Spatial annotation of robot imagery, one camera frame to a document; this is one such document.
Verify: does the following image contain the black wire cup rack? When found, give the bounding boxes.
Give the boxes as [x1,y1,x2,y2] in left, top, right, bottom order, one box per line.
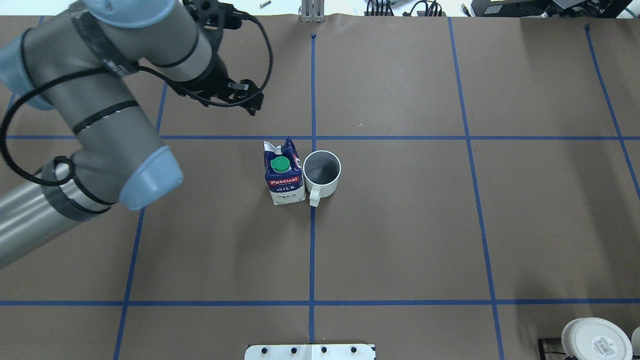
[537,337,576,360]

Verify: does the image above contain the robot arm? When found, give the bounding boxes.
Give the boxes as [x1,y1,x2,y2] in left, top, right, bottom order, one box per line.
[1,0,268,268]

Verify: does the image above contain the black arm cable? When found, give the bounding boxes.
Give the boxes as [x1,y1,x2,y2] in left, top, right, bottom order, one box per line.
[0,10,275,187]

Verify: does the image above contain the white cup on rack rear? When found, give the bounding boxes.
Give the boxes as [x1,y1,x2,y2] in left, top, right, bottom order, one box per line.
[630,326,640,357]

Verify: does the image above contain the white ceramic mug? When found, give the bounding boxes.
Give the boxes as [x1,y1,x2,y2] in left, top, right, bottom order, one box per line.
[302,150,343,208]

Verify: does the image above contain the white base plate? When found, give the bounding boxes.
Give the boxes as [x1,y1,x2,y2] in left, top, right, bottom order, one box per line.
[244,343,377,360]

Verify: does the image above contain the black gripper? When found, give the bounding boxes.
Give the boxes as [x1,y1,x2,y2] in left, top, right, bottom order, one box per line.
[187,64,265,116]

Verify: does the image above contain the blue milk carton green cap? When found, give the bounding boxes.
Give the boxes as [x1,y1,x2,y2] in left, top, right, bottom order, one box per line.
[263,137,306,206]

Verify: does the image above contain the aluminium frame post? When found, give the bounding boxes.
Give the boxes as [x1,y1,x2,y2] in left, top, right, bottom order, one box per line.
[299,0,326,24]

